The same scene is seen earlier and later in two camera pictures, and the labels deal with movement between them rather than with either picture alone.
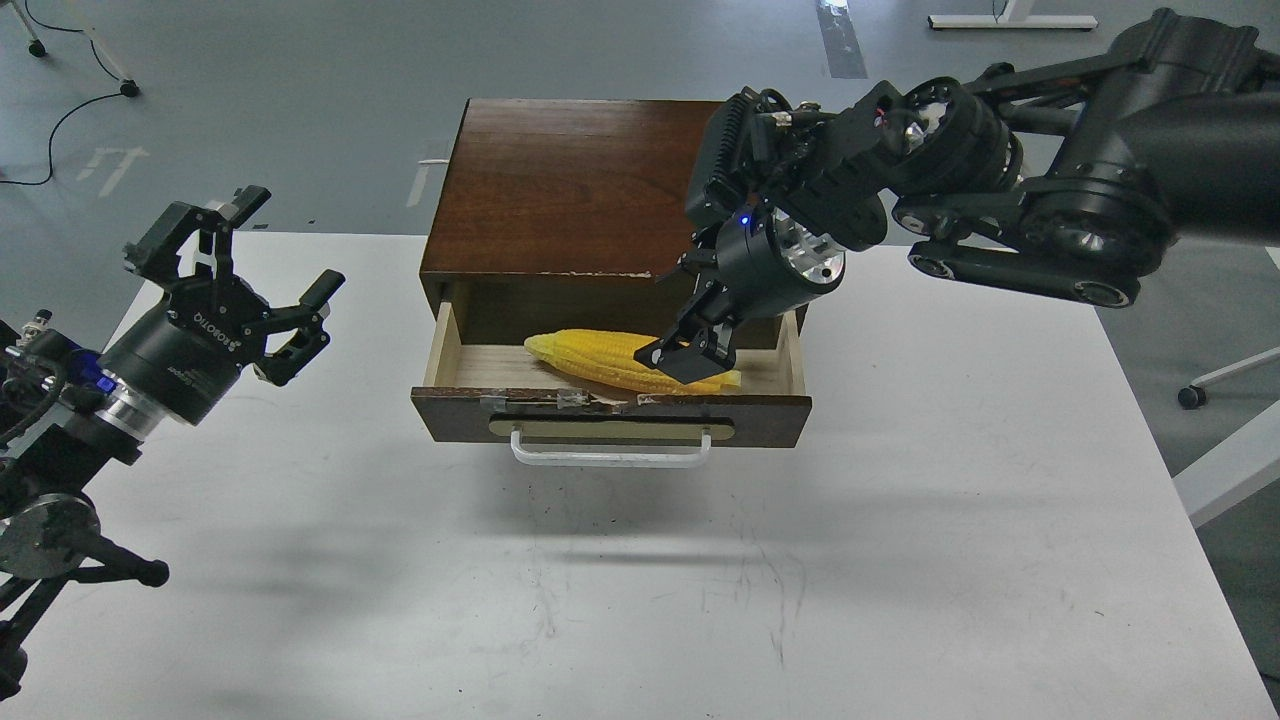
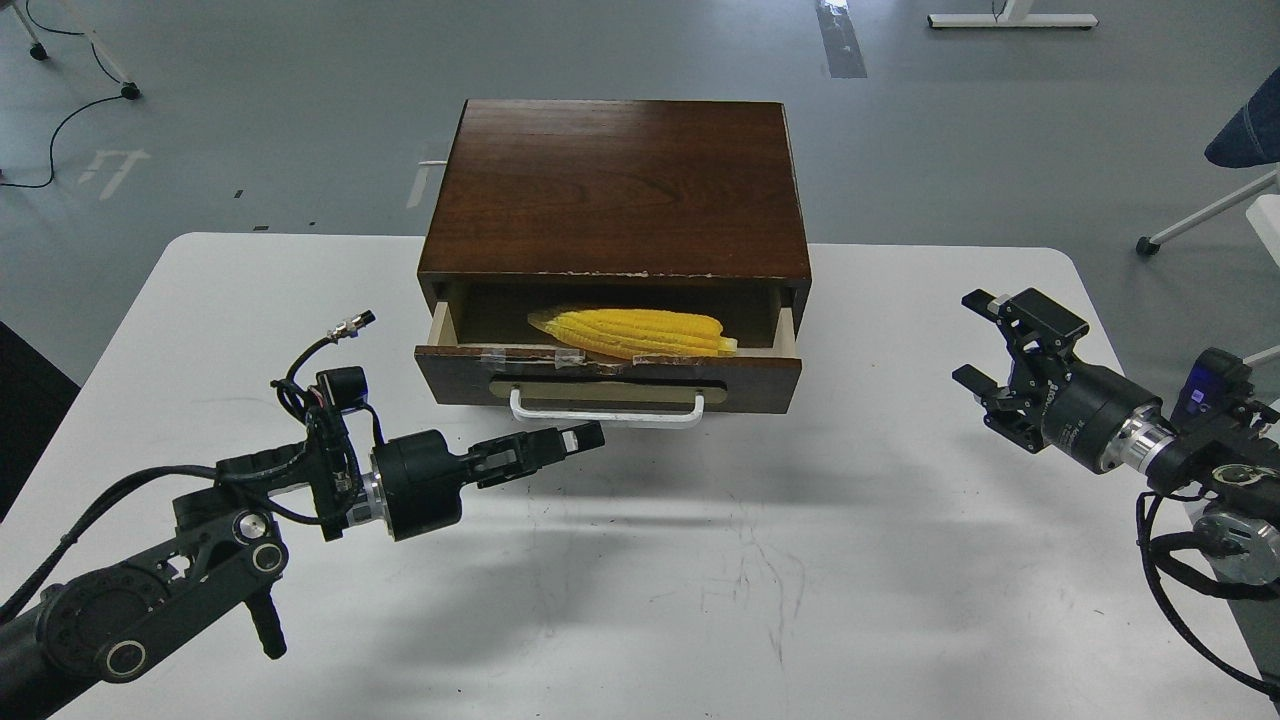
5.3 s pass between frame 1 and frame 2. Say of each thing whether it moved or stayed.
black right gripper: moved
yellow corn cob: moved
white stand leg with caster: stayed
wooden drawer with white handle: moved
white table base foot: stayed
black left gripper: moved
